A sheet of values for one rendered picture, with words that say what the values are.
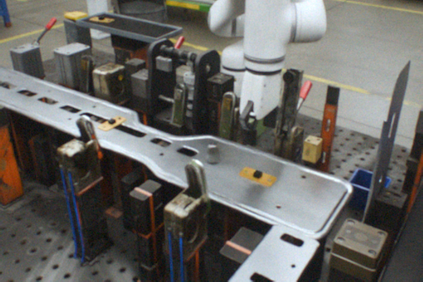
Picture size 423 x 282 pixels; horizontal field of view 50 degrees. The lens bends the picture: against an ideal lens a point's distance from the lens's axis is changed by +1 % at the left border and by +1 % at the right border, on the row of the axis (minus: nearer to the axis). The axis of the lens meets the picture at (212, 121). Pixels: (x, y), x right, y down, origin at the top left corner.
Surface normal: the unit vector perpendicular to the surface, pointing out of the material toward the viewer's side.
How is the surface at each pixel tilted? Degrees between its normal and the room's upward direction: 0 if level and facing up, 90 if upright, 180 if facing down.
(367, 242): 0
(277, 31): 91
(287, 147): 90
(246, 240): 0
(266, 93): 90
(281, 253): 0
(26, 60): 90
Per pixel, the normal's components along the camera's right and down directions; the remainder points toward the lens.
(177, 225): -0.55, 0.40
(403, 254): 0.00, -0.88
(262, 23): -0.28, 0.47
